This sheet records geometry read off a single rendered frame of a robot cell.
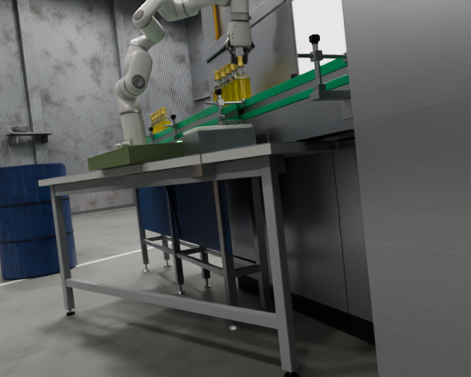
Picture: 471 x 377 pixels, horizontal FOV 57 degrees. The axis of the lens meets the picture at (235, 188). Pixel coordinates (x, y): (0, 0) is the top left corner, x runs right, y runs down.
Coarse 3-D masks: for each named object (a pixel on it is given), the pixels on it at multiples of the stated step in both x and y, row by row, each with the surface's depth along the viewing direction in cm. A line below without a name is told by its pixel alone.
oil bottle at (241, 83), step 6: (234, 78) 184; (240, 78) 181; (246, 78) 182; (234, 84) 184; (240, 84) 181; (246, 84) 182; (234, 90) 185; (240, 90) 181; (246, 90) 182; (240, 96) 181; (246, 96) 182
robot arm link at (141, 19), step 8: (152, 0) 181; (160, 0) 180; (168, 0) 182; (176, 0) 185; (144, 8) 182; (152, 8) 180; (160, 8) 183; (168, 8) 184; (176, 8) 184; (136, 16) 182; (144, 16) 181; (168, 16) 188; (176, 16) 187; (184, 16) 187; (136, 24) 183; (144, 24) 182
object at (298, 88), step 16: (336, 64) 123; (288, 80) 146; (304, 80) 137; (336, 80) 124; (256, 96) 166; (272, 96) 156; (288, 96) 147; (304, 96) 138; (240, 112) 181; (256, 112) 167
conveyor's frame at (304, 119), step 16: (272, 112) 154; (288, 112) 145; (304, 112) 136; (320, 112) 129; (336, 112) 122; (256, 128) 165; (272, 128) 155; (288, 128) 146; (304, 128) 137; (320, 128) 130; (336, 128) 123; (352, 128) 117
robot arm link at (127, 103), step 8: (120, 80) 181; (120, 88) 180; (120, 96) 183; (128, 96) 182; (136, 96) 185; (120, 104) 183; (128, 104) 182; (136, 104) 184; (120, 112) 183; (128, 112) 182
